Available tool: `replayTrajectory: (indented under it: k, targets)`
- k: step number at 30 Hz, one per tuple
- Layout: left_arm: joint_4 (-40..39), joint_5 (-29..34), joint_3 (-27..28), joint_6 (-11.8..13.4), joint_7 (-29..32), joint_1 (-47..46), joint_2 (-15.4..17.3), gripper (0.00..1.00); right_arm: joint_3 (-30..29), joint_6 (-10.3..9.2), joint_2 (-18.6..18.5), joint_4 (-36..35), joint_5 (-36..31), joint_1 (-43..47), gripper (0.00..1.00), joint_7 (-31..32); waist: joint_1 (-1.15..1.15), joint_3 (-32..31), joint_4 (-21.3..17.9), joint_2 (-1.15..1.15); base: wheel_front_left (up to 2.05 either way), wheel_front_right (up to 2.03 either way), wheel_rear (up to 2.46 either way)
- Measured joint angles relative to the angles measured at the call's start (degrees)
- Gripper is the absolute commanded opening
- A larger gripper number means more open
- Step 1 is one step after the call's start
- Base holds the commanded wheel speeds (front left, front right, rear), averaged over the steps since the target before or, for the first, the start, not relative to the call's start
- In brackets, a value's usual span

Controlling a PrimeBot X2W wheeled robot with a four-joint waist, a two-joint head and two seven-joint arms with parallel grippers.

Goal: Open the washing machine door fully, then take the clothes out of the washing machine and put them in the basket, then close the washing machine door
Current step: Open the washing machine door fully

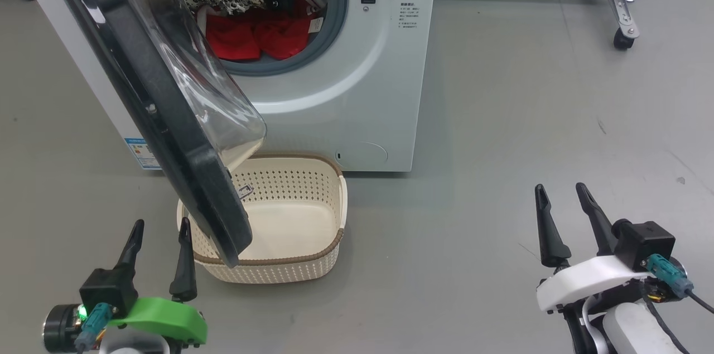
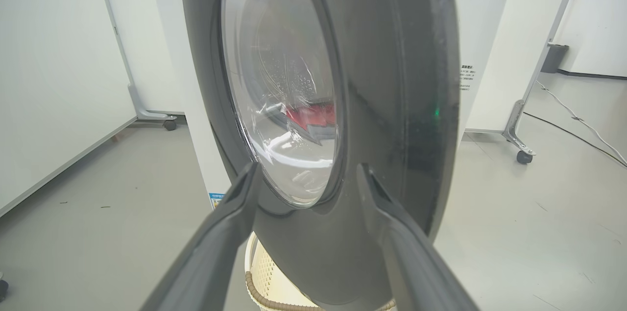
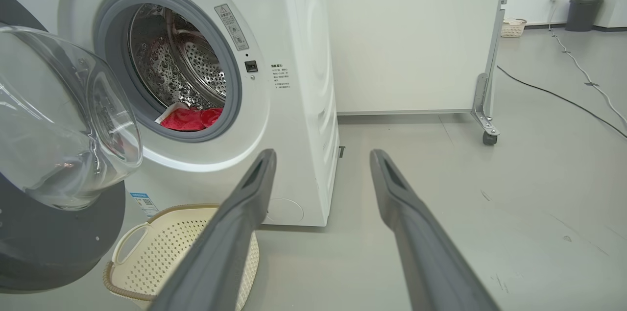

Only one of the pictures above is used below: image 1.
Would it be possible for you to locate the grey rubber door gasket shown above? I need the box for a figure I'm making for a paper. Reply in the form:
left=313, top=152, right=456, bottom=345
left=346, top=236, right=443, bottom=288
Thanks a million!
left=117, top=0, right=349, bottom=77

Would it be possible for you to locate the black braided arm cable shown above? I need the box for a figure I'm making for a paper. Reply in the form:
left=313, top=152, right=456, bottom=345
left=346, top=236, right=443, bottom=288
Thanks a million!
left=641, top=295, right=687, bottom=354

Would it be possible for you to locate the cream perforated laundry basket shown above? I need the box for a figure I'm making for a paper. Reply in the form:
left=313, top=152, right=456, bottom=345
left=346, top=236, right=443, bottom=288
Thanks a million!
left=177, top=154, right=348, bottom=285

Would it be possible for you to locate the round white filter cover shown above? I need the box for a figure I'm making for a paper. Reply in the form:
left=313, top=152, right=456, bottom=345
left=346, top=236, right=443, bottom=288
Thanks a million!
left=335, top=141, right=388, bottom=168

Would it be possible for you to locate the red garment with white tag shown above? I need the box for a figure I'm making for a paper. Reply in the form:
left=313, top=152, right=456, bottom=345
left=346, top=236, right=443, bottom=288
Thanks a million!
left=254, top=0, right=325, bottom=59

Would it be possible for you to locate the metal rack leg with casters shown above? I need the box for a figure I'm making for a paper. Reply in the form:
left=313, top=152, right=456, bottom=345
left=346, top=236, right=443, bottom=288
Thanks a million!
left=607, top=0, right=650, bottom=51

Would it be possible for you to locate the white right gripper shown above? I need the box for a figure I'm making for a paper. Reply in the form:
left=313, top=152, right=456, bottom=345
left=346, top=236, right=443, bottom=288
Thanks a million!
left=534, top=182, right=688, bottom=313

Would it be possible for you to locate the printed text notice sticker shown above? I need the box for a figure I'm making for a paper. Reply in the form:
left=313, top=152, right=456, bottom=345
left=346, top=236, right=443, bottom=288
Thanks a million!
left=398, top=3, right=420, bottom=37

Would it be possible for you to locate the black cable with teal plug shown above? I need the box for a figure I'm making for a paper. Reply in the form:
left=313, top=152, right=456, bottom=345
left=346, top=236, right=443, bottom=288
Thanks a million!
left=75, top=303, right=112, bottom=353
left=646, top=254, right=714, bottom=313

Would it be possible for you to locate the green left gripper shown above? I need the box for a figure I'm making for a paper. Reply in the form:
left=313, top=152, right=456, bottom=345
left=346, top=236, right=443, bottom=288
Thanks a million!
left=44, top=217, right=208, bottom=352

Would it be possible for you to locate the white front-load washing machine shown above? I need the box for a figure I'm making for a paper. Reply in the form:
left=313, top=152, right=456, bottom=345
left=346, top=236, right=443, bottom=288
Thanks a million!
left=11, top=0, right=440, bottom=173

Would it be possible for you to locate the blue energy label sticker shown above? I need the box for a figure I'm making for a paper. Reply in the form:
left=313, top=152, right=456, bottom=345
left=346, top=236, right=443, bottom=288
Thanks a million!
left=124, top=138, right=161, bottom=171

